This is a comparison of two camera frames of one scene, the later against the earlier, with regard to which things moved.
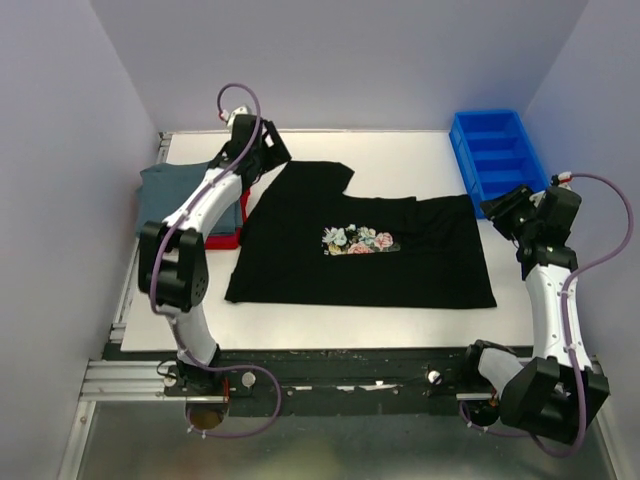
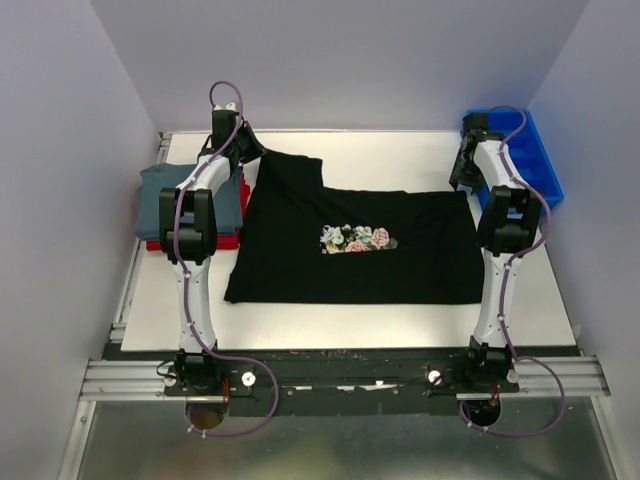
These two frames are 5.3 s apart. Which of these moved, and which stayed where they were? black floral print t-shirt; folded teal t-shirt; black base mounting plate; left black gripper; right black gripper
Moved: left black gripper; right black gripper
Stayed: black base mounting plate; folded teal t-shirt; black floral print t-shirt
